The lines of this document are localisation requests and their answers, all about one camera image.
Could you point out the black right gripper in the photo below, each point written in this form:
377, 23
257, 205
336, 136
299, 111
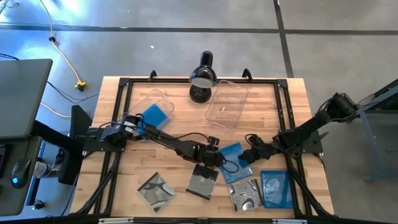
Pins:
259, 152

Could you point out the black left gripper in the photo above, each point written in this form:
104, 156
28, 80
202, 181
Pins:
213, 157

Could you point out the blue jewel case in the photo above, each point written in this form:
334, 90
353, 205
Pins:
155, 115
242, 174
276, 189

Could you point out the clear jewel case black tray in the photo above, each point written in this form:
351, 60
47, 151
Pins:
157, 193
245, 196
202, 183

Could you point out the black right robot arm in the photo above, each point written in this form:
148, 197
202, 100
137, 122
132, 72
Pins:
311, 124

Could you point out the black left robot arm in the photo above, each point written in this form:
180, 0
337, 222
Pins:
174, 141

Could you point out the clear plastic bin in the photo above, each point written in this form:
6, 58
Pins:
155, 98
227, 105

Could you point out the black desk lamp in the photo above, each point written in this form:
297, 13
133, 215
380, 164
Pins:
203, 74

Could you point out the white drink can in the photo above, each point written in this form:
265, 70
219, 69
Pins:
42, 169

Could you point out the small black floor object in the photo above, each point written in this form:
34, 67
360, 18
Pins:
38, 204

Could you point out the black computer mouse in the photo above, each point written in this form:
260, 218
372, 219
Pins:
21, 172

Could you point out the grey desk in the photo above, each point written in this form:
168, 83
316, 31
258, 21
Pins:
15, 202

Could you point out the grey flat panel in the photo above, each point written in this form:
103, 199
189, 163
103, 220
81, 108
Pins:
25, 96

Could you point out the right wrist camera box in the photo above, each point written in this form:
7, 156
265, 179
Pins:
252, 137

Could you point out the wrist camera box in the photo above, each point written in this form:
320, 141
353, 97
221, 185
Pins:
214, 140
252, 137

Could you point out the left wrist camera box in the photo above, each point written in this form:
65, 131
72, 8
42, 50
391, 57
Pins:
214, 140

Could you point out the white frame bracket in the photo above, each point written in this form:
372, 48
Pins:
116, 221
289, 221

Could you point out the black curved frame bracket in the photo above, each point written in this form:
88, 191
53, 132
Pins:
152, 74
247, 74

